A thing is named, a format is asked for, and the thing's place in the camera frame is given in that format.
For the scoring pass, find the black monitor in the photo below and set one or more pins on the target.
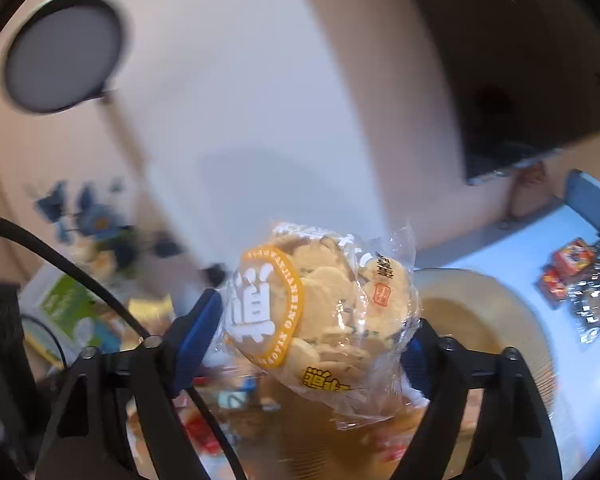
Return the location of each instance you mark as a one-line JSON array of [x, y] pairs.
[[530, 60]]

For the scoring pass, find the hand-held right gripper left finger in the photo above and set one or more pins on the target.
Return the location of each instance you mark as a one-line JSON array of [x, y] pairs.
[[200, 342]]

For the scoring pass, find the yellow snack packet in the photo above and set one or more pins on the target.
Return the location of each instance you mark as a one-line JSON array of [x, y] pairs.
[[152, 315]]

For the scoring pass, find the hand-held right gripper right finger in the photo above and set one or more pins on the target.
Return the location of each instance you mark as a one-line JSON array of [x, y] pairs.
[[419, 366]]

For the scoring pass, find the red snack packet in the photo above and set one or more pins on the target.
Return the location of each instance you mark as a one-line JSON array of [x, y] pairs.
[[574, 255], [555, 286]]

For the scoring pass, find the blue and cream flower bouquet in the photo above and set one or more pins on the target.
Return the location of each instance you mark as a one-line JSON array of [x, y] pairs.
[[92, 220]]

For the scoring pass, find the small brown box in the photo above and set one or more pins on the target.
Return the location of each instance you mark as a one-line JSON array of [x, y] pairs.
[[527, 190]]

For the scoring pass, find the clear bag of pale cookies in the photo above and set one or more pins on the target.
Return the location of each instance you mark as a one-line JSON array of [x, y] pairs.
[[320, 305]]

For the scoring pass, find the green book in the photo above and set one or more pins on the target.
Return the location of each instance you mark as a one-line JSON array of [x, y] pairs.
[[65, 305]]

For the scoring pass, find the ribbed glass bowl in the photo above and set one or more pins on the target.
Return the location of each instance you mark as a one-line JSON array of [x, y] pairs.
[[485, 320]]

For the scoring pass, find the white desk lamp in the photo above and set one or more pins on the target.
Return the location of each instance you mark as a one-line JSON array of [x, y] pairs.
[[62, 55]]

